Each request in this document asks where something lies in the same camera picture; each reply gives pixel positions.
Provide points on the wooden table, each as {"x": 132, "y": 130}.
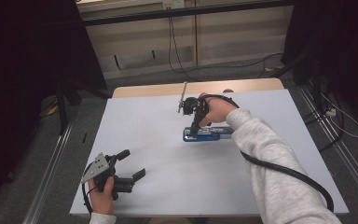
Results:
{"x": 248, "y": 84}

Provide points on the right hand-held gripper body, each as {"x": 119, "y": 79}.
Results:
{"x": 192, "y": 105}

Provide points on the small black floor piece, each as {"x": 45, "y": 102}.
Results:
{"x": 84, "y": 138}

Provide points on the black curtain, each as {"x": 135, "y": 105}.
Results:
{"x": 28, "y": 77}
{"x": 338, "y": 56}

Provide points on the white plug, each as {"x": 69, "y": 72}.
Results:
{"x": 331, "y": 112}

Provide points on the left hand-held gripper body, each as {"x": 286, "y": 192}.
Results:
{"x": 99, "y": 166}

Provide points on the yellow floor tape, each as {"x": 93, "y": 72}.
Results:
{"x": 275, "y": 67}
{"x": 52, "y": 110}

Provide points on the white wall socket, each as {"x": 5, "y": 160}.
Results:
{"x": 174, "y": 3}

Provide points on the black stand leg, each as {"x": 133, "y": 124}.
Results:
{"x": 295, "y": 63}
{"x": 62, "y": 109}

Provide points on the person's left hand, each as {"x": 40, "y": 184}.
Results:
{"x": 102, "y": 200}

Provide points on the white table cover board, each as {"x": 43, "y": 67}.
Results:
{"x": 167, "y": 174}

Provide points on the person's right hand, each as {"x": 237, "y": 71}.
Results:
{"x": 219, "y": 110}

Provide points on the blue stapler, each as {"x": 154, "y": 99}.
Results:
{"x": 211, "y": 134}

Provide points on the aluminium floor rail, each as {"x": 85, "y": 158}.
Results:
{"x": 45, "y": 180}
{"x": 348, "y": 155}

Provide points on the black horizontal frame bar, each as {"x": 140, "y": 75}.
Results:
{"x": 180, "y": 13}

